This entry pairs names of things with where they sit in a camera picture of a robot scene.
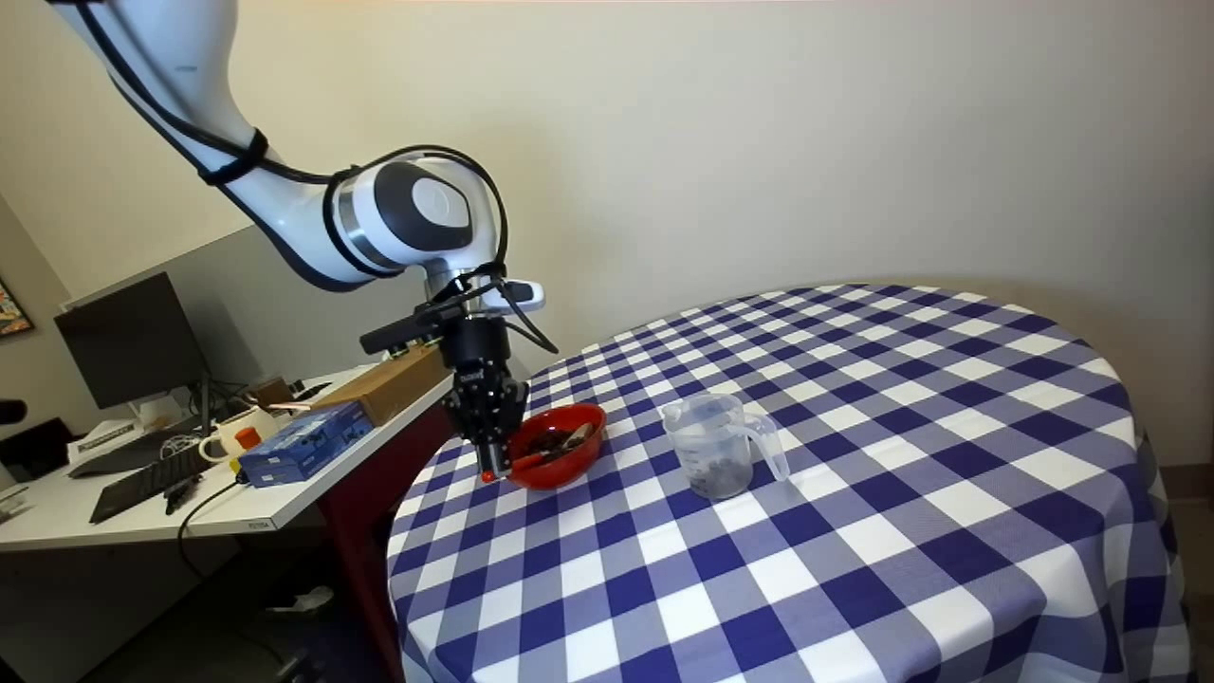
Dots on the clear plastic measuring jug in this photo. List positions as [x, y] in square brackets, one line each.
[716, 441]

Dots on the white mug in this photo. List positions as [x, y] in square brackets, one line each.
[226, 441]

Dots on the red plastic bowl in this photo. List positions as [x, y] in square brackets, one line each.
[556, 475]

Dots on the long brown cardboard box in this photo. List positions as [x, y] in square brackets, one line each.
[394, 384]

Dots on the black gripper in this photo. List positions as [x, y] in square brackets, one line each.
[482, 374]

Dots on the grey partition panel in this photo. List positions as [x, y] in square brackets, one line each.
[266, 308]

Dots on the white office desk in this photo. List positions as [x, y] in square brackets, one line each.
[252, 512]

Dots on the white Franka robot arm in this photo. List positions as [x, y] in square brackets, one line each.
[190, 77]

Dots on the blue cardboard box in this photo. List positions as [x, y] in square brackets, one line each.
[307, 444]

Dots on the black pouch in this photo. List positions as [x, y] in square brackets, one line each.
[35, 449]

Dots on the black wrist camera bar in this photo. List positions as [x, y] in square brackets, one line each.
[403, 331]

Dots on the framed wall picture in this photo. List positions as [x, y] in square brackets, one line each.
[9, 308]

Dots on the blue white checkered tablecloth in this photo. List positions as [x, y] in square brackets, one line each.
[887, 507]

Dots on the black keyboard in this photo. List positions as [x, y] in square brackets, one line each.
[145, 483]

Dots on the black computer monitor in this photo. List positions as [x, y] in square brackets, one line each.
[127, 341]

